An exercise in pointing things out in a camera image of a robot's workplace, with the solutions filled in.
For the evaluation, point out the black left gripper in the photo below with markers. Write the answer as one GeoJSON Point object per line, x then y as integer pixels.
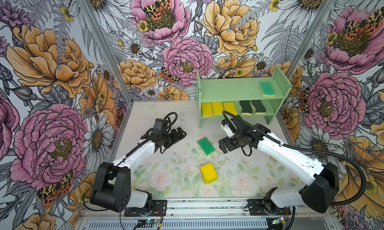
{"type": "Point", "coordinates": [176, 138]}

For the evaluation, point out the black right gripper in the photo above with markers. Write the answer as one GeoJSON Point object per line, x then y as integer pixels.
{"type": "Point", "coordinates": [230, 146]}

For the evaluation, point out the green-yellow sponge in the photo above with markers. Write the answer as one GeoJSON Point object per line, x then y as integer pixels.
{"type": "Point", "coordinates": [206, 146]}
{"type": "Point", "coordinates": [266, 89]}

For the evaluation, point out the dark green scouring sponge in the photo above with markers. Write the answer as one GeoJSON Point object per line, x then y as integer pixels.
{"type": "Point", "coordinates": [246, 108]}
{"type": "Point", "coordinates": [258, 107]}

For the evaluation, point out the yellow sponge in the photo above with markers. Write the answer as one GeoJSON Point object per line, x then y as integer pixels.
{"type": "Point", "coordinates": [207, 110]}
{"type": "Point", "coordinates": [230, 107]}
{"type": "Point", "coordinates": [217, 108]}

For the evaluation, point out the yellow sponge alone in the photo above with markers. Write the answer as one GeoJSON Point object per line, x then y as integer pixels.
{"type": "Point", "coordinates": [209, 173]}

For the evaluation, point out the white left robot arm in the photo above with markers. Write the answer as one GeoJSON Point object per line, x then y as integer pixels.
{"type": "Point", "coordinates": [112, 188]}

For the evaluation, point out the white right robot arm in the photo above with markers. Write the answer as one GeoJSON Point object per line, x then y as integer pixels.
{"type": "Point", "coordinates": [319, 181]}

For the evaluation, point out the green metal shelf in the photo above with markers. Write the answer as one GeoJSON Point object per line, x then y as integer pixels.
{"type": "Point", "coordinates": [237, 89]}

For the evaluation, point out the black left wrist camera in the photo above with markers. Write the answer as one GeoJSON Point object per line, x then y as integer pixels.
{"type": "Point", "coordinates": [159, 126]}

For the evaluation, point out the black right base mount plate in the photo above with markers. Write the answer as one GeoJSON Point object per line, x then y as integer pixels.
{"type": "Point", "coordinates": [258, 207]}

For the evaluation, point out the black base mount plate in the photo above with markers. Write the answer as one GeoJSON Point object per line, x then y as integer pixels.
{"type": "Point", "coordinates": [258, 207]}
{"type": "Point", "coordinates": [155, 208]}

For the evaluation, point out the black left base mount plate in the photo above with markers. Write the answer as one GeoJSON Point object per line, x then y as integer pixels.
{"type": "Point", "coordinates": [155, 208]}

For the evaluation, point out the aluminium rail frame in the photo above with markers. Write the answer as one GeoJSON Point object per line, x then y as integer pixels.
{"type": "Point", "coordinates": [210, 214]}

